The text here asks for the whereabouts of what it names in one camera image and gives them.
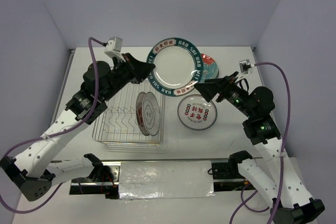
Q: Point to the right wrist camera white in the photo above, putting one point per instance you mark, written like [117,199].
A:
[246,68]

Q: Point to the silver foil covered panel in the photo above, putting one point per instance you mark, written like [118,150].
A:
[165,180]

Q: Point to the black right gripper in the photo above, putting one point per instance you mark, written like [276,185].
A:
[209,87]

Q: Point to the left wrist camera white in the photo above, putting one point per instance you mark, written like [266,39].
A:
[113,48]

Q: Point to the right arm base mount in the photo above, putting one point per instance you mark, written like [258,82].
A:
[225,174]

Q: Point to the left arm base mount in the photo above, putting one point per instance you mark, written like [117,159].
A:
[103,180]

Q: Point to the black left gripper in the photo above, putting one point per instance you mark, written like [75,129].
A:
[138,70]

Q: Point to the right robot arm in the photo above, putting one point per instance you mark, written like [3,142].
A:
[281,187]

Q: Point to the wire dish rack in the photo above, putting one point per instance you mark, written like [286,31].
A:
[117,126]

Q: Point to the white plate grey line pattern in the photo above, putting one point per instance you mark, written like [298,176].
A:
[151,113]

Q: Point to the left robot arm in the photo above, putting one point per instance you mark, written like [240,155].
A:
[34,171]

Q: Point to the white plate teal rim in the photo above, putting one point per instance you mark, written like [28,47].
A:
[178,66]

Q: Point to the white bowl plate red characters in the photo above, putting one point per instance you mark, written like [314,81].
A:
[194,112]

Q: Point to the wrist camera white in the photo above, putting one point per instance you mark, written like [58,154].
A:
[246,68]
[113,48]

